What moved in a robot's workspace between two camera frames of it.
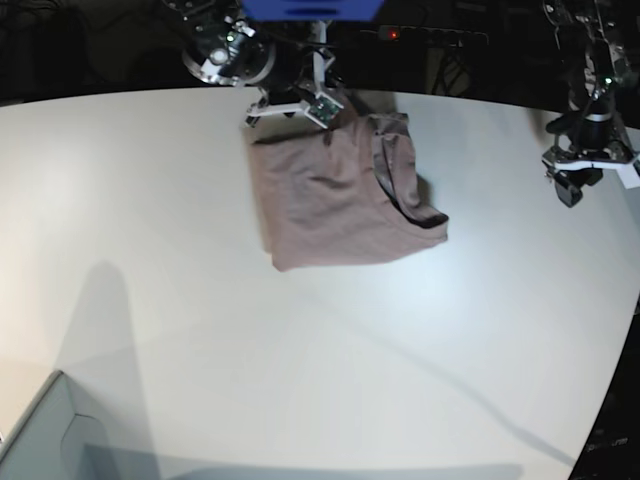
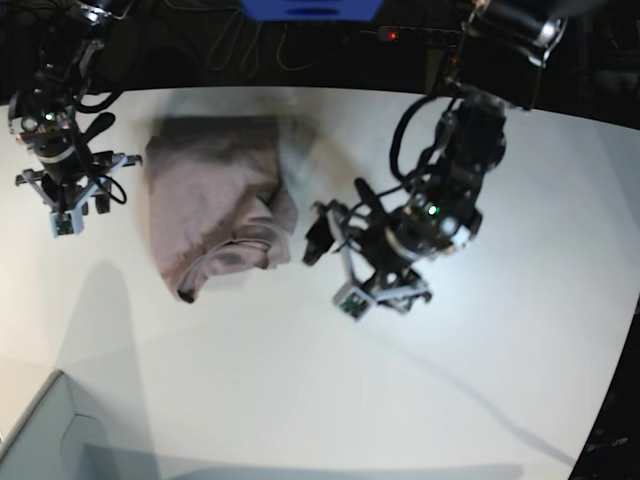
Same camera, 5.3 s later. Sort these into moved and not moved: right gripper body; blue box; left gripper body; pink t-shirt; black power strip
Moved: right gripper body; left gripper body; pink t-shirt
Not moved: black power strip; blue box
